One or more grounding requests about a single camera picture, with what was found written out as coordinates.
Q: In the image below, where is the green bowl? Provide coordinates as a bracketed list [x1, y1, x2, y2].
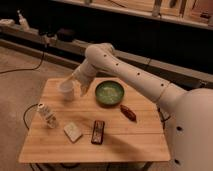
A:
[95, 80, 124, 106]

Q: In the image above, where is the black floor cable left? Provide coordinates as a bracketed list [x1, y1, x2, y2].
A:
[0, 44, 48, 76]

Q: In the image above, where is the white plastic cup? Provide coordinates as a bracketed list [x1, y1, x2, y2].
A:
[58, 81, 74, 101]

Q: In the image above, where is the white spray bottle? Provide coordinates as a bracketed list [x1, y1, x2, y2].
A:
[17, 11, 30, 31]

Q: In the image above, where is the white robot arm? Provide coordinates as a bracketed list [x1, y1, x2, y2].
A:
[72, 43, 213, 171]

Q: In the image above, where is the black round object on ledge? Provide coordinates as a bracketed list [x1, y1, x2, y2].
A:
[57, 28, 75, 42]

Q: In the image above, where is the clear plastic bottle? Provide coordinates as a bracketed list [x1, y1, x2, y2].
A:
[37, 103, 58, 129]

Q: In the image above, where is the dark red candy bar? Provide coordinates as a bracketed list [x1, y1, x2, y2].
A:
[91, 120, 105, 145]

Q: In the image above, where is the black cable under table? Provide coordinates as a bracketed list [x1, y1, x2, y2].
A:
[22, 103, 40, 130]

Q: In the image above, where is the white square sponge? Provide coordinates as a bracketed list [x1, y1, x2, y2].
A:
[64, 122, 82, 143]

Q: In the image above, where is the wooden table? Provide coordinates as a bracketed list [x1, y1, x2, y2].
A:
[19, 78, 170, 163]

